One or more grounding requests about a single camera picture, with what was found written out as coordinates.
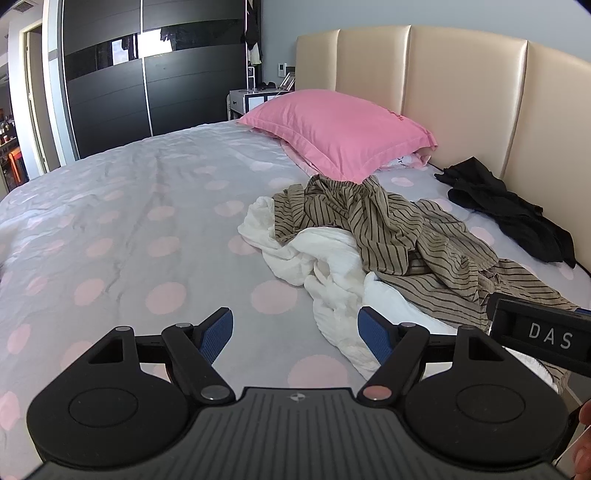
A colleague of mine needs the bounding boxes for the black garment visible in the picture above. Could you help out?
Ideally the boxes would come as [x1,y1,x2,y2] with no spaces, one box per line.
[434,157,578,268]

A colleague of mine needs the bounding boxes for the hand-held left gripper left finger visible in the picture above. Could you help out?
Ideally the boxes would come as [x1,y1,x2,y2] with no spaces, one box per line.
[85,307,235,403]

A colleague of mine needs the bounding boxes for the cluttered shelf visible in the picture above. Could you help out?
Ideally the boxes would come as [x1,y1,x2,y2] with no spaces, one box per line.
[0,106,24,195]

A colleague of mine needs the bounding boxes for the polka dot bed sheet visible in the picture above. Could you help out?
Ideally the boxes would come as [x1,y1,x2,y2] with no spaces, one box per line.
[0,117,591,480]

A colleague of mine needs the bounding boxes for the brown striped pants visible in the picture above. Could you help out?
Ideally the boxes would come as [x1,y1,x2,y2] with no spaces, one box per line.
[272,174,502,278]

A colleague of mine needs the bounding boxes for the person's right hand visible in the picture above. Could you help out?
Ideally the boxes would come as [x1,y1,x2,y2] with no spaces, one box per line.
[573,399,591,480]

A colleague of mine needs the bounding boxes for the hanging dark clothes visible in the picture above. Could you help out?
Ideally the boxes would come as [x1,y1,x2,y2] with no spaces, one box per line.
[245,0,264,65]

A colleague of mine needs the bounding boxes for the white nightstand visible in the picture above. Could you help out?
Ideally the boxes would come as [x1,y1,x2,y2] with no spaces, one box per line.
[228,88,296,121]

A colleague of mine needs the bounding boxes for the white garment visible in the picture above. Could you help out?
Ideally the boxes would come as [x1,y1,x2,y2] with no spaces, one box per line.
[238,196,561,384]

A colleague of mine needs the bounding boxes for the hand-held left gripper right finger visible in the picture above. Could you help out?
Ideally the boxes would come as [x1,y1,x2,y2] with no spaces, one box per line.
[358,305,509,403]

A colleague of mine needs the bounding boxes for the white door frame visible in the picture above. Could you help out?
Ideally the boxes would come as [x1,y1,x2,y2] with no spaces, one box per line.
[23,23,61,176]

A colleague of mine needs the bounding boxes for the beige padded headboard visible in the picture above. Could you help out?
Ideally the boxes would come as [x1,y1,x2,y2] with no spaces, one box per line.
[294,24,591,278]

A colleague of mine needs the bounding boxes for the black sliding wardrobe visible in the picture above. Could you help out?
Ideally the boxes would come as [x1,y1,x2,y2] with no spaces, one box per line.
[44,0,259,162]

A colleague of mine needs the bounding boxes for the pink pillow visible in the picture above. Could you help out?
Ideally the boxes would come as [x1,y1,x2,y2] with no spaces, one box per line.
[238,89,438,183]

